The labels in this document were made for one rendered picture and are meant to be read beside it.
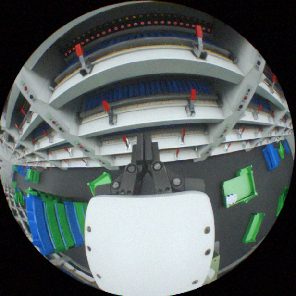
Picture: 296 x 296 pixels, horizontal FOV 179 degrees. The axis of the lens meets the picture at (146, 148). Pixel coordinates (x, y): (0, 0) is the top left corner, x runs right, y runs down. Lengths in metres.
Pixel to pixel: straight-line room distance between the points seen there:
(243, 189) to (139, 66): 0.99
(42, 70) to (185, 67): 0.44
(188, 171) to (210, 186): 0.23
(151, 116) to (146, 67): 0.16
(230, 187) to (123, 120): 0.88
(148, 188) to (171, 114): 0.54
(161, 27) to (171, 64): 0.20
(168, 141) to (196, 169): 0.39
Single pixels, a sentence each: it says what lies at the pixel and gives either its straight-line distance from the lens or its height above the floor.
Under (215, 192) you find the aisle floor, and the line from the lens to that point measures 0.83.
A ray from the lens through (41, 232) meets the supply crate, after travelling 0.60.
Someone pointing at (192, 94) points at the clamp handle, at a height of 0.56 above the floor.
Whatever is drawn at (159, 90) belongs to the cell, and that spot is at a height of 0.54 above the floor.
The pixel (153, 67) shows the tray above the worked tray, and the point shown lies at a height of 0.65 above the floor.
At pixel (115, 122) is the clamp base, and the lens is 0.33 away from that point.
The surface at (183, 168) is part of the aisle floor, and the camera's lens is 0.75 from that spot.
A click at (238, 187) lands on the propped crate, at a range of 0.93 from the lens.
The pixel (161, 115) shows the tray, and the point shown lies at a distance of 0.32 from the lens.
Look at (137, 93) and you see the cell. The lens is 0.35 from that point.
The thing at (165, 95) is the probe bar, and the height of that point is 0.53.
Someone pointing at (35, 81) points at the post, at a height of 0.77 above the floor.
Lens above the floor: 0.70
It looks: 61 degrees down
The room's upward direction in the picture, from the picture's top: 17 degrees counter-clockwise
